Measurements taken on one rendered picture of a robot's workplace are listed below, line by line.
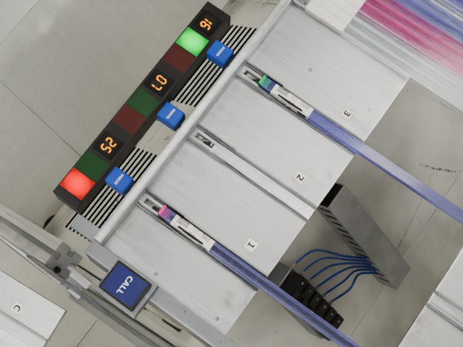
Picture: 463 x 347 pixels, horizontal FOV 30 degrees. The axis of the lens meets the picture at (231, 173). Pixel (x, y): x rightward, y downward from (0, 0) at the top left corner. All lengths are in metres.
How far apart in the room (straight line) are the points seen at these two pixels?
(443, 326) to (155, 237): 0.38
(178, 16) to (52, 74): 0.33
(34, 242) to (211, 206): 0.27
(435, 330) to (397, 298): 0.57
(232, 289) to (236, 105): 0.24
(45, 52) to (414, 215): 0.80
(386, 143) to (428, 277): 0.32
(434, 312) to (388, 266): 0.45
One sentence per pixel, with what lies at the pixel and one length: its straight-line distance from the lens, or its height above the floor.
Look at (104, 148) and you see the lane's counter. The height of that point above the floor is 0.65.
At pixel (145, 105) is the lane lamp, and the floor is 0.66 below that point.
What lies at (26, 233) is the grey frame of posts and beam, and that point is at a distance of 1.27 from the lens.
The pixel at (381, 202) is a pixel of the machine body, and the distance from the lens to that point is 1.57.
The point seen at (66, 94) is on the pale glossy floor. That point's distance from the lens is 1.85.
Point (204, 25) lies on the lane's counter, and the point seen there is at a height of 0.66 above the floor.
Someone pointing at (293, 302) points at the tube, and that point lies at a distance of 1.08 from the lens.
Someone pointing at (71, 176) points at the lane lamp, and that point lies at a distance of 1.14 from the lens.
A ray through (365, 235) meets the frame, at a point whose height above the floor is 0.66.
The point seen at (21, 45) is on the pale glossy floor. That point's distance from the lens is 1.80.
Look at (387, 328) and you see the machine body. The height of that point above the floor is 0.62.
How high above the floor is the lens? 1.63
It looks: 50 degrees down
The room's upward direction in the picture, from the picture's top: 110 degrees clockwise
